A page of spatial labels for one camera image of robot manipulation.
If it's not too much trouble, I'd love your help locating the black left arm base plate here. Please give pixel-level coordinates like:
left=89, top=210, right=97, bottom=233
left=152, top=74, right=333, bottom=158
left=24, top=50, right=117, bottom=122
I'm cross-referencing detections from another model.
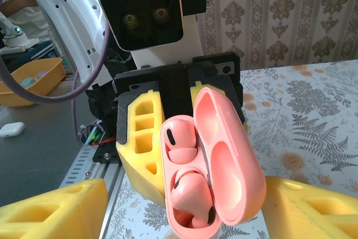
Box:
left=92, top=140, right=123, bottom=166

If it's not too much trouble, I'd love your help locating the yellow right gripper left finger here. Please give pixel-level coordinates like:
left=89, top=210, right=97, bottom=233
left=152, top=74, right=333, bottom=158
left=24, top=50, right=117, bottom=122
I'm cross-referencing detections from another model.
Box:
left=0, top=179, right=109, bottom=239

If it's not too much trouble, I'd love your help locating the person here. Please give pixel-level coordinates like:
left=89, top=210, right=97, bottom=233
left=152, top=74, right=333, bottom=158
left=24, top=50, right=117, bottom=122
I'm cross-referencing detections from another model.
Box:
left=0, top=0, right=54, bottom=43

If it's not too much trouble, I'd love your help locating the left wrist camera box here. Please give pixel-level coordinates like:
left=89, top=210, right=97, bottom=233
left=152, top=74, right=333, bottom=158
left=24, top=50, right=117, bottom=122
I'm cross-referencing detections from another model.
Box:
left=98, top=0, right=208, bottom=69

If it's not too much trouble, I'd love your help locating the white device with teal knob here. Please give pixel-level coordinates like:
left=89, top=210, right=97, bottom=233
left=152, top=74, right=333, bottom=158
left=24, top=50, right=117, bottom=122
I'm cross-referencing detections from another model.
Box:
left=0, top=16, right=25, bottom=49

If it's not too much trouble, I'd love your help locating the aluminium mounting rail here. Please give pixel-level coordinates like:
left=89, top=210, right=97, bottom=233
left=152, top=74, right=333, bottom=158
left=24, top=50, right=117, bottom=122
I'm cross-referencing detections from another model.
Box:
left=83, top=162, right=126, bottom=239

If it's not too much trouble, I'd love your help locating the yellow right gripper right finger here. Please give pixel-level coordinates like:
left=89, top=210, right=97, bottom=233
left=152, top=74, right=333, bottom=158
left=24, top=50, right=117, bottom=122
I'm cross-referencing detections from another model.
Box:
left=258, top=175, right=358, bottom=239

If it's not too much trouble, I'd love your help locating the pink oblong earbud charging case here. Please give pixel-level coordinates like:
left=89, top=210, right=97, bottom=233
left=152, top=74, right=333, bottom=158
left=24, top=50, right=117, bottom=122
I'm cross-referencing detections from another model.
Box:
left=159, top=86, right=267, bottom=239

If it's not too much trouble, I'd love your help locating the pink wireless earbud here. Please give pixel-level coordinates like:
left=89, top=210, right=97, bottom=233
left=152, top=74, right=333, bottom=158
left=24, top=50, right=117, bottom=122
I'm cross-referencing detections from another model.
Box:
left=163, top=118, right=198, bottom=172
left=169, top=166, right=216, bottom=229

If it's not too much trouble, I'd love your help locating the teal earbud case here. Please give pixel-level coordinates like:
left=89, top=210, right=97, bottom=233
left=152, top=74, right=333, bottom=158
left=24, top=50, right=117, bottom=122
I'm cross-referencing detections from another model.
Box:
left=20, top=76, right=37, bottom=88

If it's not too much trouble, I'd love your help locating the blue white box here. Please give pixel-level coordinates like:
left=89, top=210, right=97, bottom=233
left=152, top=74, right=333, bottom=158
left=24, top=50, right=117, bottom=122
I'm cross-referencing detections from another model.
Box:
left=26, top=41, right=67, bottom=62

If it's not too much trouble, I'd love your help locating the yellow plastic bin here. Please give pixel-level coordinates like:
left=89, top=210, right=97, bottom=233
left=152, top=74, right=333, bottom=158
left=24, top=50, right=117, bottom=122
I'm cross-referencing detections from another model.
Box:
left=0, top=57, right=67, bottom=108

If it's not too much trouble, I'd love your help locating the white earbud charging case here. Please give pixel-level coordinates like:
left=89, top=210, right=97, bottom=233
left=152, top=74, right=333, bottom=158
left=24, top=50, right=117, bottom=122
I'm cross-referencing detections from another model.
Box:
left=0, top=121, right=26, bottom=138

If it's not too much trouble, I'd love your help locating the grey slotted cable duct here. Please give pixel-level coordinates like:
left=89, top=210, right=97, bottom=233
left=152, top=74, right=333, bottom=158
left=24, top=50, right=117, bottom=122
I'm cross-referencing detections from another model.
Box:
left=60, top=143, right=97, bottom=189

